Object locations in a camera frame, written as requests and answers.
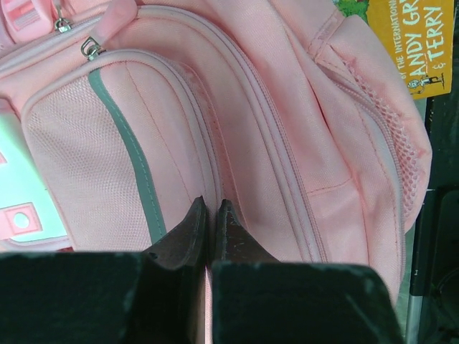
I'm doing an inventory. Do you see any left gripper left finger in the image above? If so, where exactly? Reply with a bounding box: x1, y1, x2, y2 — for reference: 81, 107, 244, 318
1, 198, 207, 343

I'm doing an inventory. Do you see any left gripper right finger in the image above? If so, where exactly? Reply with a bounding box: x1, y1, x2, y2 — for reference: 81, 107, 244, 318
212, 200, 403, 343

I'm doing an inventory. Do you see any pink student backpack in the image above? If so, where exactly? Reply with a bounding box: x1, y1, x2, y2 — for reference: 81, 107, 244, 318
1, 1, 432, 343

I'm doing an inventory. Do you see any orange treehouse book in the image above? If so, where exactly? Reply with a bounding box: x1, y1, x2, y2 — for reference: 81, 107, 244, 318
334, 0, 457, 100

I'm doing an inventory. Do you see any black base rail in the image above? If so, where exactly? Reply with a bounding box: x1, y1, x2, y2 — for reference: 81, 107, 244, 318
406, 91, 458, 343

